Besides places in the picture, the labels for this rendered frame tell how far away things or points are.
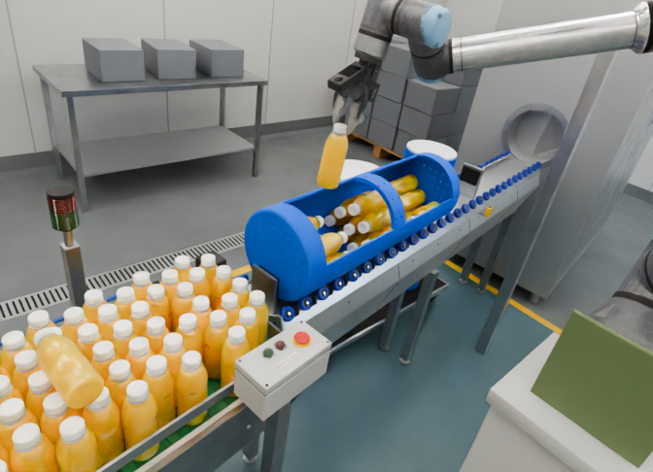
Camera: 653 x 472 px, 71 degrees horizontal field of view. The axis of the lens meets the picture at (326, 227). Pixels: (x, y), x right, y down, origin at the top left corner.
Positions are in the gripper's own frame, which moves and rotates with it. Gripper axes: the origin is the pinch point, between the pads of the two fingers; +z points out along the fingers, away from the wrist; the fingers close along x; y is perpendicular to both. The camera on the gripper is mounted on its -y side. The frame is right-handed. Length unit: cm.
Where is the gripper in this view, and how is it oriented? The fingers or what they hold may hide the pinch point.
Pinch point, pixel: (340, 127)
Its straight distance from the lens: 130.6
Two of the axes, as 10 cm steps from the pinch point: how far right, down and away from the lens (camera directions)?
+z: -2.9, 8.6, 4.1
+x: -7.7, -4.7, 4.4
